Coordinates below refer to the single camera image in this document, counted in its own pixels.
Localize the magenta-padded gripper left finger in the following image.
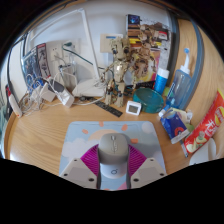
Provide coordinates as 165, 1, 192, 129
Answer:
59, 144, 102, 190

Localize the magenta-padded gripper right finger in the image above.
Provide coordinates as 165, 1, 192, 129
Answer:
125, 143, 168, 190

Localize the grey computer mouse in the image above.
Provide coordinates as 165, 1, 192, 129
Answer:
97, 132, 130, 180

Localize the pastel cloud print mouse pad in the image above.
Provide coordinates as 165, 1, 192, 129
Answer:
58, 120, 167, 191

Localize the blue tissue pack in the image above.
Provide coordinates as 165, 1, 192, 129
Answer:
158, 107, 191, 145

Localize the small white desk clock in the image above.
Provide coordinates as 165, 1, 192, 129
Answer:
125, 100, 142, 116

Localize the black ruler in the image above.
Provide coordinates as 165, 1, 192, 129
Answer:
94, 99, 124, 118

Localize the teal round container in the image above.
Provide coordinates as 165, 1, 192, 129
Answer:
132, 87, 165, 114

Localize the red chips can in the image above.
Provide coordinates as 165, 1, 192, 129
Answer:
183, 89, 224, 155

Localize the white power strip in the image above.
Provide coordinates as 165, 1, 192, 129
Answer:
54, 87, 75, 108

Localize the white desk lamp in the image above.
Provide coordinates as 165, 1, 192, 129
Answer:
28, 7, 108, 98

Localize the white charger block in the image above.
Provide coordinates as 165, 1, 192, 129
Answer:
39, 82, 57, 103

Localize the blue spray bottle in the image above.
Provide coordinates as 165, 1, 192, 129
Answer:
165, 47, 193, 110

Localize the brown tree figure toy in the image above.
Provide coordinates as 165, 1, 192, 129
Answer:
99, 36, 139, 108

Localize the colourful toy box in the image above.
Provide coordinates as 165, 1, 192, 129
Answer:
125, 13, 173, 84

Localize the white cable tangle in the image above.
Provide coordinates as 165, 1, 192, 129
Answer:
18, 74, 101, 116

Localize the white wall outlet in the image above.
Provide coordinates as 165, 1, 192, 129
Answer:
49, 41, 81, 65

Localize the grey metal shelf frame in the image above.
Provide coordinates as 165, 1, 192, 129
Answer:
166, 9, 205, 111

